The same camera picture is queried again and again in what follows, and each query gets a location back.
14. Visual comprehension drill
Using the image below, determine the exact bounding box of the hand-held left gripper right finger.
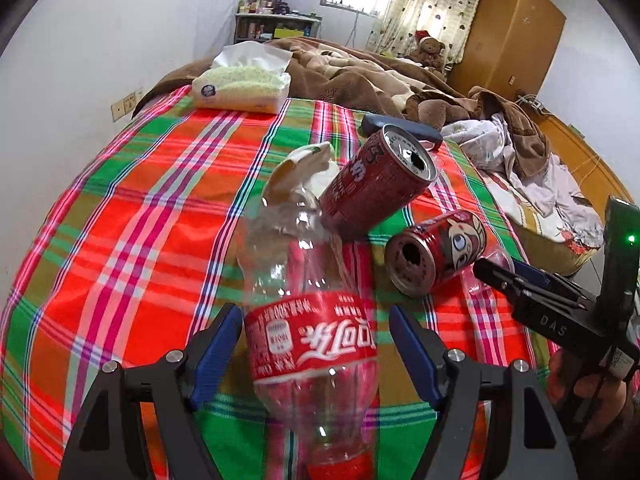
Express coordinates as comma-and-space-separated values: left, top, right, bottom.
389, 304, 581, 480

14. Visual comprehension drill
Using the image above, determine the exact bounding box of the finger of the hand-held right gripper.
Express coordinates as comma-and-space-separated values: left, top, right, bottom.
511, 259, 585, 302
472, 258, 596, 311

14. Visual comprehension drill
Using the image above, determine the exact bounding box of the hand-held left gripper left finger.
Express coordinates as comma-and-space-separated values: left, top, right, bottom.
59, 302, 244, 480

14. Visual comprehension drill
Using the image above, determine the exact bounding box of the red cartoon soda can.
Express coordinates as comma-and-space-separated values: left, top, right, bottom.
384, 210, 488, 298

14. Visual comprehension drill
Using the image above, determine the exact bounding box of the clear red-label plastic bottle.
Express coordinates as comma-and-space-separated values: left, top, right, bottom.
235, 187, 381, 480

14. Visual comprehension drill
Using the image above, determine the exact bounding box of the person's right hand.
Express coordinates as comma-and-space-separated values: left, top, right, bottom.
547, 347, 630, 442

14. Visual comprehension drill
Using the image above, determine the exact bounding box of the patterned bed sheet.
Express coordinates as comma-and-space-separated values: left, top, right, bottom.
480, 170, 601, 276

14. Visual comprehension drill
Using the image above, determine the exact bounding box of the white floral quilt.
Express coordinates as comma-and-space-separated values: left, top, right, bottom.
442, 112, 606, 251

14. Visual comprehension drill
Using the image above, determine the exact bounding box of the wooden headboard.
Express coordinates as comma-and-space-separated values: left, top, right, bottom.
520, 95, 640, 211

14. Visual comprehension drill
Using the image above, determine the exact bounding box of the plaid tablecloth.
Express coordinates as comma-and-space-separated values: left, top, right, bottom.
0, 95, 556, 480

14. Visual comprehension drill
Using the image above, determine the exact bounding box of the navy glasses case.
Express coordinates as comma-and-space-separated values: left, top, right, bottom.
360, 113, 445, 153

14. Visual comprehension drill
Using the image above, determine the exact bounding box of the wooden wardrobe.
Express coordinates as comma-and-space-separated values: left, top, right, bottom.
445, 0, 568, 101

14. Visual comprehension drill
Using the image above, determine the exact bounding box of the brown teddy bear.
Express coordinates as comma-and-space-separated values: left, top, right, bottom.
404, 30, 447, 71

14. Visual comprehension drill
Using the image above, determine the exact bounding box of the brown blanket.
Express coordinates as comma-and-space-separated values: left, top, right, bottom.
132, 36, 551, 181

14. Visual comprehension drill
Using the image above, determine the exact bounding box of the tissue pack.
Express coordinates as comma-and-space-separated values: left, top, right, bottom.
191, 42, 293, 115

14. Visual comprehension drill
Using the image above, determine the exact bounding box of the cluttered shelf unit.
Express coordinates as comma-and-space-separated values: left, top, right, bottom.
235, 10, 323, 43

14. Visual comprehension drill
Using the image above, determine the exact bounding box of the wall socket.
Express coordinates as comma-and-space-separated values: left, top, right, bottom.
111, 90, 143, 122

